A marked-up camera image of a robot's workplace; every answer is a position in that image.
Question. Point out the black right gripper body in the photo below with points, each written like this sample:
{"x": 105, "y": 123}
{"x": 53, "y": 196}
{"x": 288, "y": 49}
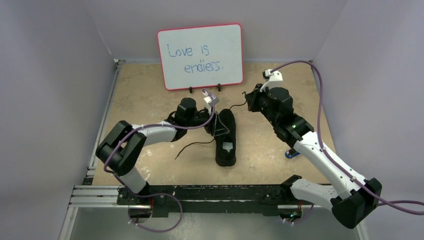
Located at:
{"x": 252, "y": 100}

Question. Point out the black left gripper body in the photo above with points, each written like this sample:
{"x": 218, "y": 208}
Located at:
{"x": 198, "y": 119}

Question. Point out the black shoe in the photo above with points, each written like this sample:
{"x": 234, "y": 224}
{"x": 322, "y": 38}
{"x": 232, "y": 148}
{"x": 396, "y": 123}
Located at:
{"x": 225, "y": 150}

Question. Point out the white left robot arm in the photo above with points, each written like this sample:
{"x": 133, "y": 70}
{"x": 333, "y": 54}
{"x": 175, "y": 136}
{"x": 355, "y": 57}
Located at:
{"x": 121, "y": 148}

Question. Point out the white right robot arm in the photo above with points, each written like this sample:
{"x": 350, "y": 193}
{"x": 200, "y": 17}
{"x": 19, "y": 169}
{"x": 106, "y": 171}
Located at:
{"x": 350, "y": 195}

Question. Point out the blue black marker eraser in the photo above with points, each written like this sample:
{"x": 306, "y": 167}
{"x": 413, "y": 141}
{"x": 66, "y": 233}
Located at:
{"x": 291, "y": 153}

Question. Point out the red framed whiteboard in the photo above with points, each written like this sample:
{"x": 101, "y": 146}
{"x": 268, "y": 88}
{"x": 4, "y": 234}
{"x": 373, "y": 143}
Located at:
{"x": 201, "y": 56}

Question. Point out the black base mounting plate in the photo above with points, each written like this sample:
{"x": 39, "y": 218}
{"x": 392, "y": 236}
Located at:
{"x": 266, "y": 199}

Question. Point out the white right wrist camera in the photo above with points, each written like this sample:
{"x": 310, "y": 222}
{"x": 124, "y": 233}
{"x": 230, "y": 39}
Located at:
{"x": 273, "y": 79}

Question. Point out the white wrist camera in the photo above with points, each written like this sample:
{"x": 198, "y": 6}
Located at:
{"x": 208, "y": 99}
{"x": 273, "y": 79}

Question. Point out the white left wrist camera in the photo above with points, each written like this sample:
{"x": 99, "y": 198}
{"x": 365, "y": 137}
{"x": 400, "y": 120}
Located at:
{"x": 208, "y": 99}

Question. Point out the aluminium extrusion rail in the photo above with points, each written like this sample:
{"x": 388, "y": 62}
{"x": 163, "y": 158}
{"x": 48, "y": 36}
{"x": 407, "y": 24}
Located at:
{"x": 95, "y": 196}

